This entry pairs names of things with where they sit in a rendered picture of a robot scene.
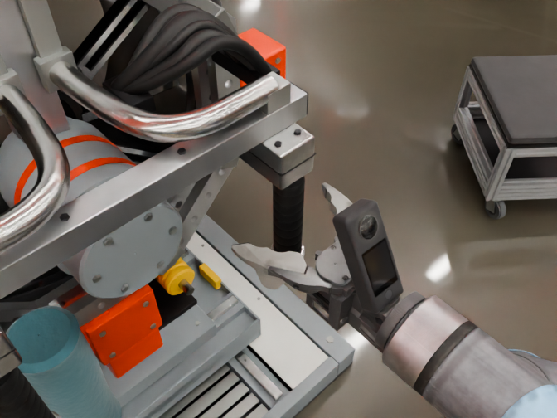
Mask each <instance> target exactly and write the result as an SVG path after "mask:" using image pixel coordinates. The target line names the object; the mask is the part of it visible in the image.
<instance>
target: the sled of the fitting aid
mask: <svg viewBox="0 0 557 418"><path fill-rule="evenodd" d="M185 251H186V252H185V253H184V254H183V255H182V256H181V258H182V260H183V261H185V262H186V263H187V264H188V266H189V267H191V268H192V269H193V270H194V273H195V276H194V280H193V281H192V283H191V286H192V287H193V288H194V292H193V293H192V295H193V296H194V297H195V298H196V300H197V305H198V306H199V307H200V308H201V310H202V311H203V312H204V313H205V314H206V315H207V316H208V317H209V318H210V319H211V320H212V321H213V322H214V323H215V324H216V331H217V334H216V335H215V336H214V337H213V338H212V339H210V340H209V341H208V342H206V343H205V344H203V345H202V346H201V347H200V348H198V349H197V350H196V351H195V352H193V353H192V354H191V355H190V356H188V357H187V358H185V359H184V360H183V361H181V362H180V363H179V364H177V365H176V366H175V367H174V368H173V369H171V370H170V371H169V372H167V373H166V374H165V375H163V376H162V377H160V378H159V379H158V380H156V381H155V382H154V383H153V384H152V385H151V386H149V387H148V388H146V389H145V390H144V391H142V392H141V393H140V394H138V395H137V396H135V397H134V398H133V399H132V400H131V401H130V402H128V403H127V404H126V405H124V406H123V407H122V408H121V410H122V416H121V418H158V417H159V416H161V415H162V414H163V413H164V412H166V411H167V410H168V409H170V408H171V407H172V406H174V405H175V404H176V403H177V402H179V401H180V400H181V399H182V398H183V397H184V396H185V395H187V394H188V393H189V392H190V391H192V390H193V389H194V388H196V387H197V386H198V385H200V384H201V383H202V382H203V381H204V380H205V379H207V378H208V377H209V376H210V375H212V374H213V373H214V372H215V371H217V370H218V369H219V368H220V367H222V366H223V365H224V364H226V363H227V362H228V361H229V360H230V359H231V358H233V357H234V356H235V355H236V354H238V353H239V352H240V351H242V350H243V349H244V348H246V347H247V346H248V345H249V344H250V343H252V342H253V341H254V340H255V339H256V338H257V337H259V336H260V335H261V323H260V318H259V317H258V316H257V315H256V314H255V313H254V312H253V311H252V310H251V309H250V308H249V307H248V306H247V305H246V304H245V303H244V302H243V301H242V300H241V299H240V298H239V297H238V296H237V295H236V294H235V293H234V292H233V291H232V290H231V289H229V288H228V287H227V286H226V285H225V284H224V283H223V282H222V281H221V278H220V277H219V276H218V275H217V274H216V273H215V272H214V271H213V270H212V269H211V268H210V267H209V266H208V265H207V264H206V263H203V262H202V261H201V260H200V259H199V258H197V257H196V256H195V255H194V254H193V253H192V252H191V251H190V250H189V249H188V248H187V247H186V248H185Z"/></svg>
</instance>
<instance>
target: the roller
mask: <svg viewBox="0 0 557 418"><path fill-rule="evenodd" d="M194 276H195V273H194V270H193V269H192V268H191V267H189V266H188V264H187V263H186V262H185V261H183V260H182V258H181V257H180V258H179V259H178V261H177V263H176V264H175V265H174V266H173V267H171V268H170V269H169V270H168V271H167V272H166V273H165V274H164V275H163V276H161V275H159V276H158V277H156V278H155V280H156V281H157V282H158V283H160V285H161V286H162V287H163V288H164V289H165V290H166V291H167V292H168V293H169V294H170V295H176V294H180V293H182V292H184V293H185V294H186V295H191V294H192V293H193V292H194V288H193V287H192V286H191V283H192V281H193V280H194Z"/></svg>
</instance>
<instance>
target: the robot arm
mask: <svg viewBox="0 0 557 418"><path fill-rule="evenodd" d="M322 190H323V194H324V197H325V198H326V199H327V200H328V201H329V202H330V205H331V208H330V210H331V212H332V213H333V214H334V217H333V218H332V222H333V225H334V227H335V231H336V234H337V236H336V237H335V238H334V244H332V245H331V246H330V247H328V248H327V249H326V250H324V251H320V250H318V251H316V252H315V261H316V268H313V267H311V266H307V265H306V263H305V261H304V259H303V257H302V255H301V254H300V253H298V252H292V251H288V252H283V253H281V252H276V251H273V250H270V248H268V247H264V248H260V247H256V246H254V245H251V244H250V242H245V243H240V244H236V245H232V248H231V249H232V251H233V252H234V253H235V254H236V255H237V256H238V257H239V258H240V259H241V260H242V261H244V262H245V263H246V264H247V265H250V266H251V267H252V268H254V269H255V271H256V274H257V275H258V277H259V280H260V283H261V284H262V285H263V286H264V287H265V288H267V289H278V288H279V287H280V286H281V285H282V284H284V283H287V284H288V285H290V286H291V287H293V288H294V289H296V290H299V291H301V292H304V293H307V296H306V304H307V305H308V306H309V307H310V308H312V309H313V310H314V311H315V312H316V313H317V314H319V315H320V316H321V317H322V318H323V319H324V320H325V321H326V322H328V323H329V324H330V325H331V326H332V327H333V328H334V329H336V330H337V331H338V330H339V329H340V328H341V327H343V326H344V325H345V324H346V323H349V324H350V325H351V326H352V327H353V328H354V329H355V330H356V331H357V332H358V333H359V334H361V335H362V336H363V337H364V338H365V339H366V340H368V341H369V342H370V343H371V344H372V345H373V346H375V347H376V348H377V349H378V350H379V351H380V352H382V353H383V354H382V361H383V363H384V364H385V365H386V366H387V367H388V368H389V369H390V370H392V371H393V372H394V373H395V374H396V375H397V376H399V377H400V378H401V379H402V380H403V381H404V382H406V383H407V384H408V385H409V386H410V387H412V388H413V389H415V390H416V391H417V392H418V393H419V394H420V395H421V396H422V397H423V398H424V399H425V400H426V401H428V402H429V403H430V404H431V405H432V406H433V407H435V408H436V409H437V410H438V411H439V412H440V413H442V414H443V415H444V416H445V417H446V418H557V362H552V361H549V360H545V359H542V358H540V357H538V356H536V355H535V354H533V353H530V352H527V351H523V350H518V349H506V348H505V347H503V346H502V345H501V344H500V343H499V342H498V341H496V340H495V339H494V338H492V337H491V336H489V335H488V334H487V333H485V332H484V331H482V330H481V329H480V328H479V327H478V326H477V325H475V324H474V323H472V322H471V321H468V320H467V319H466V318H464V317H463V316H462V315H461V314H460V313H458V312H457V311H456V310H454V309H453V308H451V307H450V306H449V305H447V304H446V303H444V302H443V301H442V300H441V299H440V298H439V297H437V296H436V295H435V296H431V297H429V298H427V299H426V298H425V297H424V296H423V295H421V294H420V293H419V292H417V291H414V292H413V293H411V294H409V295H407V296H406V297H405V298H403V299H402V298H400V297H399V295H401V294H402V293H403V292H404V289H403V286H402V284H401V280H400V276H399V272H398V270H397V267H396V263H395V259H394V256H393V253H392V250H391V247H390V243H389V239H388V236H387V234H386V230H385V226H384V222H383V220H382V217H381V214H380V209H379V206H378V203H377V202H376V201H374V200H371V199H365V198H361V199H359V200H358V201H356V202H354V203H353V204H352V203H351V201H350V200H349V199H348V198H347V197H345V196H344V195H343V194H342V193H340V192H339V191H338V190H337V189H335V188H334V187H332V186H330V185H329V184H327V183H322ZM314 302H316V303H317V304H318V305H319V306H320V307H322V308H323V309H324V310H325V311H326V312H327V313H329V318H327V317H326V316H325V315H324V314H323V313H322V312H321V311H319V310H318V309H317V308H316V307H315V306H314ZM341 320H342V321H341Z"/></svg>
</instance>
